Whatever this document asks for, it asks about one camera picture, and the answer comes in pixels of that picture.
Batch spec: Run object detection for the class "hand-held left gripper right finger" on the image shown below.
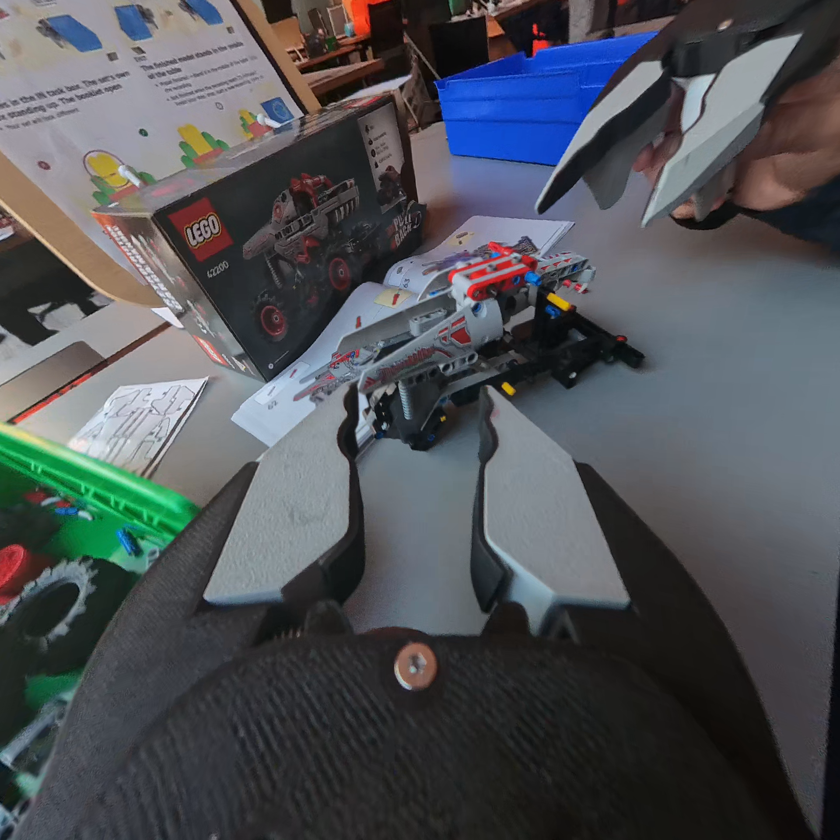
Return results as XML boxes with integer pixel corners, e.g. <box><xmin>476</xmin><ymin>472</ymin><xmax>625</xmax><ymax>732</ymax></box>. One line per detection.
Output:
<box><xmin>470</xmin><ymin>386</ymin><xmax>632</xmax><ymax>636</ymax></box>

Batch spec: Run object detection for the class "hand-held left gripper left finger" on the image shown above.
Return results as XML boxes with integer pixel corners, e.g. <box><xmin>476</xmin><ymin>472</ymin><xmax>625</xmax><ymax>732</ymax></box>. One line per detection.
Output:
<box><xmin>202</xmin><ymin>384</ymin><xmax>367</xmax><ymax>608</ymax></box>

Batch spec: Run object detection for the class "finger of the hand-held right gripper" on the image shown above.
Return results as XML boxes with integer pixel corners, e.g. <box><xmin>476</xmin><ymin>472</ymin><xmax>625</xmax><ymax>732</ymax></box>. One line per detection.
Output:
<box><xmin>535</xmin><ymin>47</ymin><xmax>676</xmax><ymax>214</ymax></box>
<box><xmin>640</xmin><ymin>31</ymin><xmax>807</xmax><ymax>229</ymax></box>

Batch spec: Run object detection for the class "green plastic bin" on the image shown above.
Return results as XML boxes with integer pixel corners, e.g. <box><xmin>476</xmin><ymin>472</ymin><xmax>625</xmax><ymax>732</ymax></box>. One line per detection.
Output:
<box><xmin>0</xmin><ymin>423</ymin><xmax>201</xmax><ymax>840</ymax></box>

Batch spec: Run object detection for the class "grey red lego truck model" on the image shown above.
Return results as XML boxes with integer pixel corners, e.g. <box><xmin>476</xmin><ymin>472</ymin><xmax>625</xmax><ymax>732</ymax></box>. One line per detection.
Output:
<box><xmin>331</xmin><ymin>241</ymin><xmax>645</xmax><ymax>452</ymax></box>

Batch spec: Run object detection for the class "person's right forearm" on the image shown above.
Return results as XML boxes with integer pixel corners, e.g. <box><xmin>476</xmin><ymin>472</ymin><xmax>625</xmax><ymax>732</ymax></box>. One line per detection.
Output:
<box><xmin>755</xmin><ymin>177</ymin><xmax>840</xmax><ymax>253</ymax></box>

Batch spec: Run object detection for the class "pile of loose lego pieces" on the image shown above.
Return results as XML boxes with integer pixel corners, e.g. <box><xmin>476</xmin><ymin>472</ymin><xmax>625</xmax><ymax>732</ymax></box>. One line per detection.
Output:
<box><xmin>0</xmin><ymin>489</ymin><xmax>165</xmax><ymax>828</ymax></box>

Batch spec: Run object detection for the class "lego sticker sheet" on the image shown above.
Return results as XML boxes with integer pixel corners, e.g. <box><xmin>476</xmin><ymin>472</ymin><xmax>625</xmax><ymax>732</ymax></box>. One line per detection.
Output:
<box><xmin>69</xmin><ymin>377</ymin><xmax>210</xmax><ymax>479</ymax></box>

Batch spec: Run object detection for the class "open lego instruction booklet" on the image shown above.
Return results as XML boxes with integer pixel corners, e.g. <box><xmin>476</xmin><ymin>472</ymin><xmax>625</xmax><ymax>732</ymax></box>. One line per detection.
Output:
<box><xmin>231</xmin><ymin>215</ymin><xmax>575</xmax><ymax>447</ymax></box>

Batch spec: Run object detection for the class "black lego tire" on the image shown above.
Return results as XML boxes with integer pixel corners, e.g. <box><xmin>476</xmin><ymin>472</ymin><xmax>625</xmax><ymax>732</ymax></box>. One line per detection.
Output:
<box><xmin>0</xmin><ymin>556</ymin><xmax>135</xmax><ymax>683</ymax></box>

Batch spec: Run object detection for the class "red lego wheel hub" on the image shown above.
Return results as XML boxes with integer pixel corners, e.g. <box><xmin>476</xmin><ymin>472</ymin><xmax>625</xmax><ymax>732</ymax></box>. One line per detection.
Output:
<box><xmin>0</xmin><ymin>543</ymin><xmax>47</xmax><ymax>595</ymax></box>

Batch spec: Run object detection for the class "black lego truck box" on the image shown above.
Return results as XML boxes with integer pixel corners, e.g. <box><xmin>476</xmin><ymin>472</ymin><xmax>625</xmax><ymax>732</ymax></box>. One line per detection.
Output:
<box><xmin>92</xmin><ymin>95</ymin><xmax>427</xmax><ymax>383</ymax></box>

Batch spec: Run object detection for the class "person's right hand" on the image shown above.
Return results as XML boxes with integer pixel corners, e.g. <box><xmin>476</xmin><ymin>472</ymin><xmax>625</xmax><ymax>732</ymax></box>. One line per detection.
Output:
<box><xmin>633</xmin><ymin>69</ymin><xmax>840</xmax><ymax>221</ymax></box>

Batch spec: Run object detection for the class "blue plastic bin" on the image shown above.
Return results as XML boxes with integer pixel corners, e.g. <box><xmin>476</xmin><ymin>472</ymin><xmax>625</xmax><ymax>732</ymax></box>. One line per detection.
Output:
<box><xmin>436</xmin><ymin>31</ymin><xmax>660</xmax><ymax>166</ymax></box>

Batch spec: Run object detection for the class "wooden workbench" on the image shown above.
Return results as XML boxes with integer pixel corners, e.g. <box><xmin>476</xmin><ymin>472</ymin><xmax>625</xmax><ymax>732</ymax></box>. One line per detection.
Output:
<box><xmin>295</xmin><ymin>33</ymin><xmax>388</xmax><ymax>96</ymax></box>

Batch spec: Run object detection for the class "cardboard poster board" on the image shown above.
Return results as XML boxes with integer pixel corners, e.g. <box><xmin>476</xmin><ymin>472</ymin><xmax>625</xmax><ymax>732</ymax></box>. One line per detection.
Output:
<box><xmin>0</xmin><ymin>0</ymin><xmax>322</xmax><ymax>309</ymax></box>

